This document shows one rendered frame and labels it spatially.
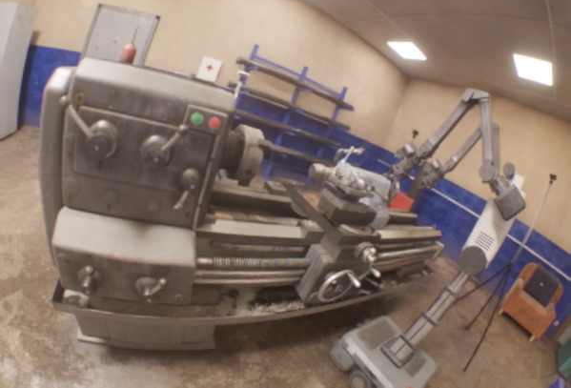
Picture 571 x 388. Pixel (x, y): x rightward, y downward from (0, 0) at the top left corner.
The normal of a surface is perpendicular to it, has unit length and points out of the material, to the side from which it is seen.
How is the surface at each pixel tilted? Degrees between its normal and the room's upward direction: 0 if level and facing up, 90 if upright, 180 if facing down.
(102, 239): 32
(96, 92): 90
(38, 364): 0
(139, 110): 90
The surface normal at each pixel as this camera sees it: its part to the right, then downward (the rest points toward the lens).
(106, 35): 0.41, 0.39
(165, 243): 0.51, -0.56
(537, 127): -0.84, -0.18
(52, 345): 0.35, -0.90
